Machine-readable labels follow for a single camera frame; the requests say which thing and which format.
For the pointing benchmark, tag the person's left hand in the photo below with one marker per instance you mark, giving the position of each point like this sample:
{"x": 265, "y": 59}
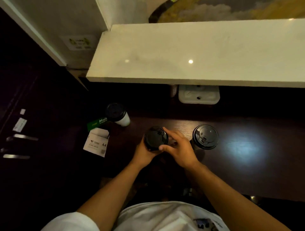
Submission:
{"x": 140, "y": 157}

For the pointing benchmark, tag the person's right hand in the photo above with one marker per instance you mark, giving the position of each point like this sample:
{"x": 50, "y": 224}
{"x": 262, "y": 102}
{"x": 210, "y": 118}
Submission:
{"x": 182, "y": 152}

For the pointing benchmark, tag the person's right thumb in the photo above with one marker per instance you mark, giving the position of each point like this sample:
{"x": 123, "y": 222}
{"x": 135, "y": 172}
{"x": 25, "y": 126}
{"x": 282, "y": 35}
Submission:
{"x": 166, "y": 148}

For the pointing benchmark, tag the person's left fingers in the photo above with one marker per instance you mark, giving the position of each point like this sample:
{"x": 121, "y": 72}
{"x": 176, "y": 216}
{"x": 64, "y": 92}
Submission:
{"x": 153, "y": 154}

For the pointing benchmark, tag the dark cup with black lid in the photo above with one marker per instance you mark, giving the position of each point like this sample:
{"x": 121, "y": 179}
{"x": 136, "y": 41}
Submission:
{"x": 156, "y": 138}
{"x": 205, "y": 136}

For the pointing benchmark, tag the person's left forearm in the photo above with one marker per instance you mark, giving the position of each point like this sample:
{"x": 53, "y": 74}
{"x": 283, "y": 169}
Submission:
{"x": 112, "y": 197}

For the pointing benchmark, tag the person's right forearm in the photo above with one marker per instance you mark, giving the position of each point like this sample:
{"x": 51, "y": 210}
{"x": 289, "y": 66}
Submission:
{"x": 228, "y": 200}

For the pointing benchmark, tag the white cup with black lid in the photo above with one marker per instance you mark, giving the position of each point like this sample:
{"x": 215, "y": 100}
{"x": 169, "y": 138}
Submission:
{"x": 118, "y": 114}

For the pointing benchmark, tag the white paper box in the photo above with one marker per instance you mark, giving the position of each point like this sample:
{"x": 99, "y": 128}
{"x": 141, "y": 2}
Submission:
{"x": 96, "y": 142}

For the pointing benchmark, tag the person's white shirt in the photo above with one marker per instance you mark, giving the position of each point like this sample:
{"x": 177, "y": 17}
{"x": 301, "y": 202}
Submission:
{"x": 154, "y": 217}

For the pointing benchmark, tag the green paper box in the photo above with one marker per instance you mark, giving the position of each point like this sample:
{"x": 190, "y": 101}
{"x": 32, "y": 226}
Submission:
{"x": 96, "y": 123}

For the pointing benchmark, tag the white marble counter ledge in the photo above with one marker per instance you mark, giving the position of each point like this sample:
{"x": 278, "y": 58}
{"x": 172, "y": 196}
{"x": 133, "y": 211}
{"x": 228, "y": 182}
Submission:
{"x": 202, "y": 50}

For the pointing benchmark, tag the large white label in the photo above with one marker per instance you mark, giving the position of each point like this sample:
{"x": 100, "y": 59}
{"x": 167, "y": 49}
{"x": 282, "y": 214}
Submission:
{"x": 19, "y": 125}

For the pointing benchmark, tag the small white label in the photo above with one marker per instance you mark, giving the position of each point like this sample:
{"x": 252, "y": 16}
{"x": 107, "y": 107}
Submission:
{"x": 22, "y": 111}

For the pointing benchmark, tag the white wall socket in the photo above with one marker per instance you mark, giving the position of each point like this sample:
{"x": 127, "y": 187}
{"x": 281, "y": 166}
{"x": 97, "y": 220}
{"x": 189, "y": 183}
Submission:
{"x": 199, "y": 94}

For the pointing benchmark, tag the white wall sticker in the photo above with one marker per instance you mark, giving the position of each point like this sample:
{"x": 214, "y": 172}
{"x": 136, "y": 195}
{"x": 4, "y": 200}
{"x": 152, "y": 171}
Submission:
{"x": 77, "y": 42}

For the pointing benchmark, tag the yellow wall painting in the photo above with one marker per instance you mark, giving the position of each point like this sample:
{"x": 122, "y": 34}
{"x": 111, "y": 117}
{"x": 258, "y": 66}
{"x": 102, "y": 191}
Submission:
{"x": 226, "y": 9}

